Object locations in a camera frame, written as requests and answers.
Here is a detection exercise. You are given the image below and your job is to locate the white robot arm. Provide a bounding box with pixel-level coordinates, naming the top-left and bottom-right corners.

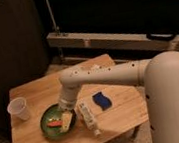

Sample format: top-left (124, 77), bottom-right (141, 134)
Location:
top-left (58, 50), bottom-right (179, 143)

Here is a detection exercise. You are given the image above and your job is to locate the green round plate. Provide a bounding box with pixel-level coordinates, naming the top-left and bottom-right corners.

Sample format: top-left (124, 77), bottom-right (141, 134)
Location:
top-left (39, 104), bottom-right (77, 140)

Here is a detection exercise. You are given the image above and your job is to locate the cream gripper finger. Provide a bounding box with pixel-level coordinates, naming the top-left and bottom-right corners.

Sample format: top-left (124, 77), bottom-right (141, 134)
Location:
top-left (61, 111), bottom-right (72, 128)

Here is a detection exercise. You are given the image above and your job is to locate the metal vertical pole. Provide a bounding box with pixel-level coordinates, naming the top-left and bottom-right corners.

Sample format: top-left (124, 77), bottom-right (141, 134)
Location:
top-left (45, 0), bottom-right (65, 61)

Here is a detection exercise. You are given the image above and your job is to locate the wooden folding table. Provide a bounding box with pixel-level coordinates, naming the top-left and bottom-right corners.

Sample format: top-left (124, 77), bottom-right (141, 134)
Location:
top-left (0, 47), bottom-right (153, 143)

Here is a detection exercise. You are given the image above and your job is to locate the white toothpaste tube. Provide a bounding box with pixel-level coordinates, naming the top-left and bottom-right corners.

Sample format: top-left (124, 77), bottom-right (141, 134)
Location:
top-left (78, 102), bottom-right (101, 137)

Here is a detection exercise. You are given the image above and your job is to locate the white plastic cup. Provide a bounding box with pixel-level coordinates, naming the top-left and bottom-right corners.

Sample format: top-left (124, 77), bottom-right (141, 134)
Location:
top-left (7, 97), bottom-right (31, 120)

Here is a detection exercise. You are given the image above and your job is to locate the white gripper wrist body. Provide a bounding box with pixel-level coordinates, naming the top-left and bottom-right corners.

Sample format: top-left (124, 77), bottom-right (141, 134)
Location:
top-left (58, 86), bottom-right (81, 111)

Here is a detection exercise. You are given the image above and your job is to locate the orange carrot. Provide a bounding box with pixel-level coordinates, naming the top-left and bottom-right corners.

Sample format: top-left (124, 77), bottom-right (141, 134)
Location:
top-left (46, 121), bottom-right (62, 127)

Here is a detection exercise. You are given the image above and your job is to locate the blue sponge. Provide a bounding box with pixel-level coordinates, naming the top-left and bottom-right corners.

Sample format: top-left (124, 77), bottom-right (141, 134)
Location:
top-left (92, 92), bottom-right (112, 110)

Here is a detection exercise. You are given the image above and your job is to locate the black case handle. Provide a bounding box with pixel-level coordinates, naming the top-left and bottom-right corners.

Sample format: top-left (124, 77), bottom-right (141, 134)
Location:
top-left (146, 34), bottom-right (176, 41)

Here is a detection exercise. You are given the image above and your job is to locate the long grey case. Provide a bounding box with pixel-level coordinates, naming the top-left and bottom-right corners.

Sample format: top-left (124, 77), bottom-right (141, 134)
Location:
top-left (46, 32), bottom-right (179, 51)

